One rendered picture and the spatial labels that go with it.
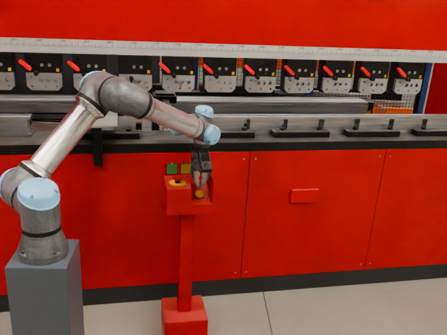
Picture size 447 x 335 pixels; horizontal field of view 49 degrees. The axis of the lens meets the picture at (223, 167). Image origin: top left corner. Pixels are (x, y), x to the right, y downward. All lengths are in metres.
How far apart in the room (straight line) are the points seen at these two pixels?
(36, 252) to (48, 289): 0.12
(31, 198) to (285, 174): 1.37
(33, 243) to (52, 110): 1.21
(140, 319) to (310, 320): 0.87
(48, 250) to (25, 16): 1.12
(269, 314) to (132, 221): 0.85
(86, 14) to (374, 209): 1.76
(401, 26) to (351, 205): 0.95
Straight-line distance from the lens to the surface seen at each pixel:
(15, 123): 2.45
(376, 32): 2.63
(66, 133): 1.67
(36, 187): 1.56
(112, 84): 1.62
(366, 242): 2.89
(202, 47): 2.35
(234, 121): 2.47
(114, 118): 2.25
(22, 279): 1.63
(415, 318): 2.88
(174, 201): 2.08
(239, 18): 2.37
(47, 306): 1.66
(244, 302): 2.73
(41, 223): 1.55
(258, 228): 2.60
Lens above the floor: 1.61
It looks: 21 degrees down
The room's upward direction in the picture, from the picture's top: 3 degrees clockwise
